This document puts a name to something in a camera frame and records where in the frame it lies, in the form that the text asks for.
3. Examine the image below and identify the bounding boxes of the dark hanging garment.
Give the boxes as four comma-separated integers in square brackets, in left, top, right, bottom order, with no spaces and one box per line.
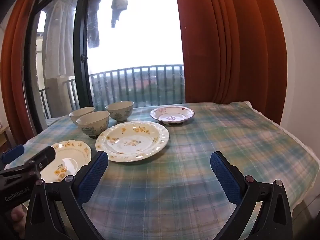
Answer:
[87,0,101,48]

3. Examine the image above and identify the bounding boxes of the wooden shelf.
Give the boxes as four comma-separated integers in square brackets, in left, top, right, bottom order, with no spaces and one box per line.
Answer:
[0,124,10,152]

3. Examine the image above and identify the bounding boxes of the grey hanging garment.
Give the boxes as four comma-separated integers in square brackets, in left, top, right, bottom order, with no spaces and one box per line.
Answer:
[111,0,128,29]

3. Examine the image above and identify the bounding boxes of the large yellow flower plate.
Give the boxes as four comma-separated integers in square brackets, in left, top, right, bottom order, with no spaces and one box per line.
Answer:
[95,121,170,162]

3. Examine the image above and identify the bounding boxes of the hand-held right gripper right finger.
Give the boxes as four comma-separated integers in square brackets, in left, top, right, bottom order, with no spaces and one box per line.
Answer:
[210,151,293,240]

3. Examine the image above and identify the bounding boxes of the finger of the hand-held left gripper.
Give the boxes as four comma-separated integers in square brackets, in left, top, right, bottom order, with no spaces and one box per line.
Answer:
[0,146,56,180]
[0,144,25,167]

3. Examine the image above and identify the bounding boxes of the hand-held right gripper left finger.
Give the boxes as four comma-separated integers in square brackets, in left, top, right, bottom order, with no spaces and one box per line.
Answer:
[25,151,109,240]

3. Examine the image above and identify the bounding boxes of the white hanging sheet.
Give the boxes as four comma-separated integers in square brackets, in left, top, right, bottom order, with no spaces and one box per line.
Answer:
[42,0,75,77]

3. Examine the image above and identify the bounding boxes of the orange curtain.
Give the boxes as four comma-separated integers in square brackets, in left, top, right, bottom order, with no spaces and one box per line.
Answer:
[174,0,287,125]
[0,0,50,145]

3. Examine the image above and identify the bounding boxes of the person's left hand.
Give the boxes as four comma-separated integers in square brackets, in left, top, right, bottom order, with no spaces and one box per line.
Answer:
[10,204,27,239]

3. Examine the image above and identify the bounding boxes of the red pattern scalloped plate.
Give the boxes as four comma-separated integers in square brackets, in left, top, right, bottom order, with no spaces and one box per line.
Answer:
[150,106,195,125]

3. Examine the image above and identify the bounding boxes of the balcony railing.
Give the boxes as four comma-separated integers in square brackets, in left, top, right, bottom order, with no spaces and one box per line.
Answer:
[37,64,185,119]

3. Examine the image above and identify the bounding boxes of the black window frame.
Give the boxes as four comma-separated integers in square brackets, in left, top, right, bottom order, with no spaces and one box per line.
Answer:
[24,0,175,135]

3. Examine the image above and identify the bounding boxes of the small scalloped yellow flower plate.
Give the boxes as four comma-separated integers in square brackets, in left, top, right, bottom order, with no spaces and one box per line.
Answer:
[40,140,92,183]

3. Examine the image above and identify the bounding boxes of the cream floral bowl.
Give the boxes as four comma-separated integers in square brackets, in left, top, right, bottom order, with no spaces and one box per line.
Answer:
[76,111,110,138]
[69,107,95,124]
[105,101,135,122]

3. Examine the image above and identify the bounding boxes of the plaid tablecloth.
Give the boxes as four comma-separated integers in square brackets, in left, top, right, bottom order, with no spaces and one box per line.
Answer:
[24,101,320,240]

